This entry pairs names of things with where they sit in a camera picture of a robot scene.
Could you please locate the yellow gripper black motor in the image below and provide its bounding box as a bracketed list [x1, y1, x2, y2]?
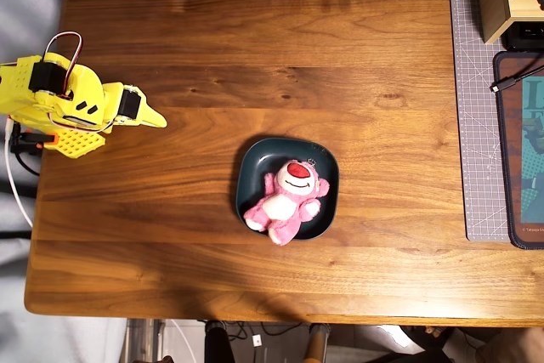
[102, 82, 168, 128]

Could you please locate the pink strawberry bear plush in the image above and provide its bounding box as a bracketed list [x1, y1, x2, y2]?
[242, 157, 332, 247]

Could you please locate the orange black table clamp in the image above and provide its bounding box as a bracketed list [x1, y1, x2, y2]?
[9, 122, 60, 156]

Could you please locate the dark teal square plate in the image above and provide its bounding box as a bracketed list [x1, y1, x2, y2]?
[235, 137, 341, 241]

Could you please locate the grey metal rack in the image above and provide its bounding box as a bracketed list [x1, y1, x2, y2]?
[122, 318, 167, 363]

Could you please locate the black table leg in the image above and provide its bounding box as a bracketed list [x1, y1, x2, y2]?
[205, 320, 235, 363]

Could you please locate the grey cutting mat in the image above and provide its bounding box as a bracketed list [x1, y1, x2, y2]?
[446, 0, 511, 243]

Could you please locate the dark printed mouse pad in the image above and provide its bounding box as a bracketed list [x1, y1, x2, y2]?
[492, 50, 544, 250]

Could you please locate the black electronic device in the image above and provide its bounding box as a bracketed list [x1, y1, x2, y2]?
[501, 21, 544, 52]

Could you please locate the red white gripper servo wire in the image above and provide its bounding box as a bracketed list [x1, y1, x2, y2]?
[48, 111, 116, 133]

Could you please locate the red white servo wire loop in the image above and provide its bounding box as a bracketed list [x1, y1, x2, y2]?
[43, 31, 84, 75]

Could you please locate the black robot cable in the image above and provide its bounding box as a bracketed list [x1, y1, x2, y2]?
[14, 150, 42, 177]

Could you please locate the white power cable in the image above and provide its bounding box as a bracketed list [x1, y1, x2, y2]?
[3, 119, 34, 228]

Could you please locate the black usb cable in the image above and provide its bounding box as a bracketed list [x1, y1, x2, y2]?
[490, 65, 544, 94]

